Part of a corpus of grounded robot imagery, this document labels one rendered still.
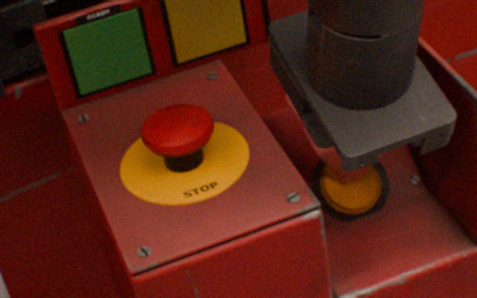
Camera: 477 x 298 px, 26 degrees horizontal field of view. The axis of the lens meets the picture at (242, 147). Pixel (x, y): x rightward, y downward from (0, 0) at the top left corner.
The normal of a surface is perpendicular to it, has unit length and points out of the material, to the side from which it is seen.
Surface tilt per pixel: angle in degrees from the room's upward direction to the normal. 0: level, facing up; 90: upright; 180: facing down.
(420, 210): 0
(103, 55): 90
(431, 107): 16
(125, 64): 90
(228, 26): 90
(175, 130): 3
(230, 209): 0
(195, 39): 90
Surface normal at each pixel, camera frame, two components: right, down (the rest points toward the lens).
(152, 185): -0.14, -0.77
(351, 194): 0.09, -0.32
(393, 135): -0.03, -0.60
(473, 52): 0.46, 0.50
